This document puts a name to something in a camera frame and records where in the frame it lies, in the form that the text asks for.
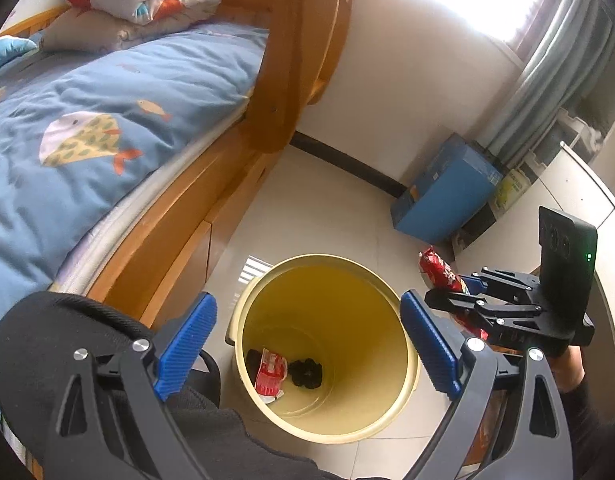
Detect red snack packet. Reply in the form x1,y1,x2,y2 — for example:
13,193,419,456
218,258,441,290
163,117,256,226
418,246,491,342

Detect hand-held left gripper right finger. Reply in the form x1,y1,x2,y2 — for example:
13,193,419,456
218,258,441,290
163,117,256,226
400,290,574,480

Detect blue cardboard box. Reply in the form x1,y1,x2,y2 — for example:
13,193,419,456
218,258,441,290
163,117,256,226
390,132,505,246

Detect person's black pants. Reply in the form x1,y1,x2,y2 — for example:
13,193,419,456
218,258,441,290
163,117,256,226
0,292,338,480

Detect black crumpled scrap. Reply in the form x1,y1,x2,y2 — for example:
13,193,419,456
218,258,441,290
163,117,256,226
288,358,323,389

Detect blue fish print bedsheet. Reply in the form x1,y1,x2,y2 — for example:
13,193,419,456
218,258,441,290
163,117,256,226
0,27,271,413

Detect yellow plastic bin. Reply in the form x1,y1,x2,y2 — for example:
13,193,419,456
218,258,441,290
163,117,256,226
227,254,421,445

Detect red white wrapper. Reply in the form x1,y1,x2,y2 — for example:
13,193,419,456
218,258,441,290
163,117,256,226
254,347,289,402

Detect person's right forearm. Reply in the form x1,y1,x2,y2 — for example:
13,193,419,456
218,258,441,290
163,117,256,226
554,345,615,467

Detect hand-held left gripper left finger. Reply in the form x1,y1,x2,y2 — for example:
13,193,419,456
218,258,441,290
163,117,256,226
47,291,219,480

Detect wooden bed frame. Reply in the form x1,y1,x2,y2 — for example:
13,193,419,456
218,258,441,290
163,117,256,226
0,0,363,467

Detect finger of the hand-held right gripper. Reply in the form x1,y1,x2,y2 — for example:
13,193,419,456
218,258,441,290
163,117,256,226
460,266,540,307
424,287,539,333

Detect green yellow box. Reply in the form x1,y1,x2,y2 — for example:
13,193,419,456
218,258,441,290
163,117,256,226
491,167,531,212

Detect grey curtain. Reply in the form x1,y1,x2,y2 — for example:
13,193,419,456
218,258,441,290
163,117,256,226
482,0,615,172

